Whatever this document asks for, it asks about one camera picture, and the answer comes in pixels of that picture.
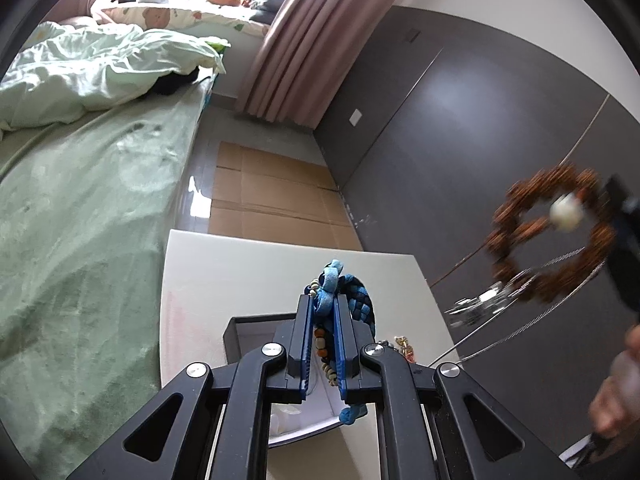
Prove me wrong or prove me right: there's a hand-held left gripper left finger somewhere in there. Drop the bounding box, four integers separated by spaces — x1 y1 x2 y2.
65 294 315 480

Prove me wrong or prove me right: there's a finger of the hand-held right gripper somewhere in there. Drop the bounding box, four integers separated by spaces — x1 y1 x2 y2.
602 174 640 313

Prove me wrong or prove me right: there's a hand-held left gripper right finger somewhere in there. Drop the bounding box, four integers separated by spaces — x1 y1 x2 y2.
334 295 582 480

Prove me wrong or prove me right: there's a dark blue braided bracelet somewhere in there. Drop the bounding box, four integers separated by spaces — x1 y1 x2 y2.
338 273 379 339

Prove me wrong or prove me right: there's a dark jewelry box white lining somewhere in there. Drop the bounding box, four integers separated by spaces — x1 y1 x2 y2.
223 313 347 449

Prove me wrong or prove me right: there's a light blue cord beaded bracelet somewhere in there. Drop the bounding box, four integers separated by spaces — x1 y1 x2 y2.
303 259 370 427

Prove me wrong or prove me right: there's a brown beaded bracelet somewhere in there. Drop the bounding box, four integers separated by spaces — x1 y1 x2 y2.
487 164 619 304

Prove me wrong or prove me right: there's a silver chain necklace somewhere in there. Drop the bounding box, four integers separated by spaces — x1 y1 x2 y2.
429 245 609 369

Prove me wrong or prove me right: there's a gold red charm jewelry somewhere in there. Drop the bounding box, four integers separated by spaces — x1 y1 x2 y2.
393 336 420 365

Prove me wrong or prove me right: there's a person's right hand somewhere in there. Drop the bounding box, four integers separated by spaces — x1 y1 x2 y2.
587 324 640 442

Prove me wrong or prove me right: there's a flattened cardboard sheet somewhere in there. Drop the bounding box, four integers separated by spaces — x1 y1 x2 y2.
207 140 365 252

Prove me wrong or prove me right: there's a dark grey wardrobe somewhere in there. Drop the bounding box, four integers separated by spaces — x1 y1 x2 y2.
315 4 640 457

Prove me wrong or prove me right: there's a bed with green sheet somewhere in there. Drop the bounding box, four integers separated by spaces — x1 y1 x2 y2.
0 71 219 472

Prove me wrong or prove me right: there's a pink curtain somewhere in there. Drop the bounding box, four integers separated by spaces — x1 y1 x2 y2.
234 0 422 129

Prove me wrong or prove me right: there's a printed white pillow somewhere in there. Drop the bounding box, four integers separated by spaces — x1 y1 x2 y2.
102 2 275 37

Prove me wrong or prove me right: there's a light green quilt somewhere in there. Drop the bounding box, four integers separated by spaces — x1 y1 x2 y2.
0 22 227 130

